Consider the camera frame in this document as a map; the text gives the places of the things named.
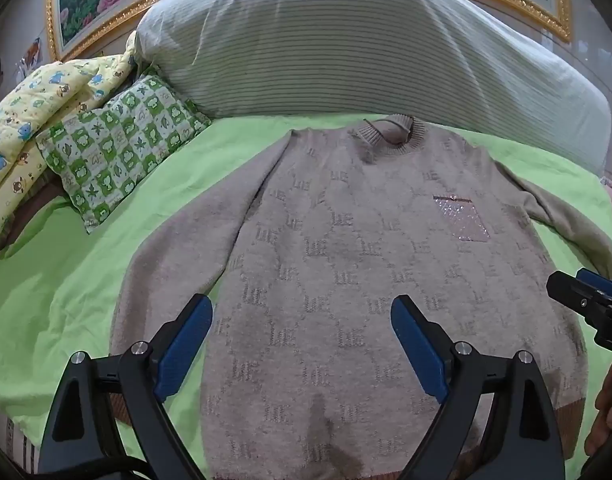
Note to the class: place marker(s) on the green checkered pillow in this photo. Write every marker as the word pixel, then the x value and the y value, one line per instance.
pixel 115 145

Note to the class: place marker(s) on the green bed sheet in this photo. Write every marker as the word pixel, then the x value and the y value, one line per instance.
pixel 75 290

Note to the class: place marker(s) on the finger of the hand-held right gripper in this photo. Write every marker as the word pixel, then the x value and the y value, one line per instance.
pixel 596 280
pixel 571 292

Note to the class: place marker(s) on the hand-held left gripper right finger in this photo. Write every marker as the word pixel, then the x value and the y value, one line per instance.
pixel 418 347

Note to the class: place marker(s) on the yellow cartoon quilt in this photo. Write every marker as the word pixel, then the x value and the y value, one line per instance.
pixel 30 110

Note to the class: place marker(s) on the wall sticker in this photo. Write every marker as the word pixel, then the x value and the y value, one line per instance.
pixel 33 52

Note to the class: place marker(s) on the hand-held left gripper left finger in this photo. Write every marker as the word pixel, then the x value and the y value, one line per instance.
pixel 185 345

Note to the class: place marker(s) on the striped white pillow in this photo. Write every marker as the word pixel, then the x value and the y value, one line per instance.
pixel 346 40

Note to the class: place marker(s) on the beige knit sweater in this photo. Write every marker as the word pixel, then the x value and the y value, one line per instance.
pixel 346 260

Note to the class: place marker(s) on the person's right hand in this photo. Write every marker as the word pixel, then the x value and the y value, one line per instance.
pixel 608 410

